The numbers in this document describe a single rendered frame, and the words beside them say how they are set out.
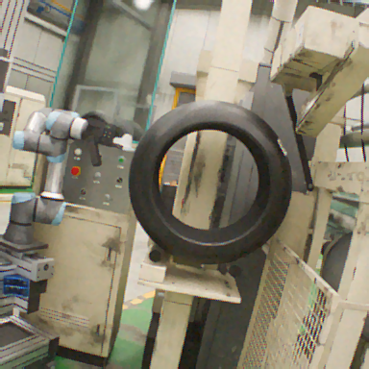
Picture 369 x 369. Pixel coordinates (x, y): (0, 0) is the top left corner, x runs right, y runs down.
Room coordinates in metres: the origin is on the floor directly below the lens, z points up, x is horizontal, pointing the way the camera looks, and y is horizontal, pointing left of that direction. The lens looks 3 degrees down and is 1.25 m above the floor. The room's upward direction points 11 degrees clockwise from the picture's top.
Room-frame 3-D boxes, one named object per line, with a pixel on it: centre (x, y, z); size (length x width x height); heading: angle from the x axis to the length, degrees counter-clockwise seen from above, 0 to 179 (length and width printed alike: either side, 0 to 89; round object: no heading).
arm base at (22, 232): (1.90, 0.73, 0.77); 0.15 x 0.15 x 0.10
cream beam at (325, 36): (1.50, -0.39, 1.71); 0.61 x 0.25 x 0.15; 179
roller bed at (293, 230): (1.85, -0.47, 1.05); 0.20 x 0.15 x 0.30; 179
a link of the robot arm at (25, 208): (1.90, 0.72, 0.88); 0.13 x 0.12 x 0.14; 106
